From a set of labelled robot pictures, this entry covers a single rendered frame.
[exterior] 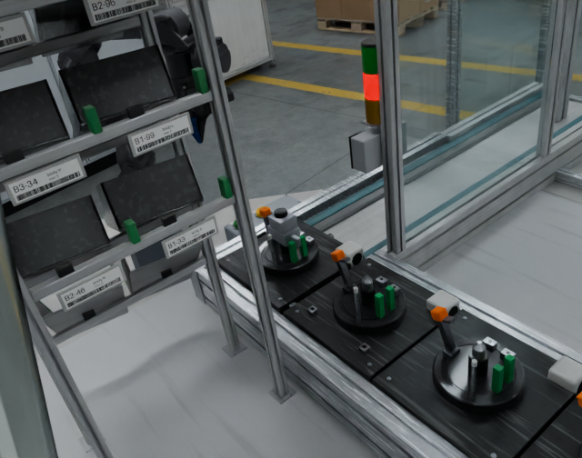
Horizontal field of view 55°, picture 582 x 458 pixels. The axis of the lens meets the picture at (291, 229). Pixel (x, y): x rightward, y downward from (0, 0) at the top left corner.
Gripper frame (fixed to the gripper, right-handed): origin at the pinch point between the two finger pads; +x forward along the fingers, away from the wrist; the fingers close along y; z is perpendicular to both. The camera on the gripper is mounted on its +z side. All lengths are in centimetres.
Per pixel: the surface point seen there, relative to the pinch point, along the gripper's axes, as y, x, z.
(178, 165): -20.8, -10.6, 35.3
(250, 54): 249, 105, -370
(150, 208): -27.1, -6.5, 36.1
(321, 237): 15.1, 28.5, 19.6
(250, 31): 254, 84, -371
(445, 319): 5, 19, 64
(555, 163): 86, 34, 36
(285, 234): 3.4, 20.0, 23.0
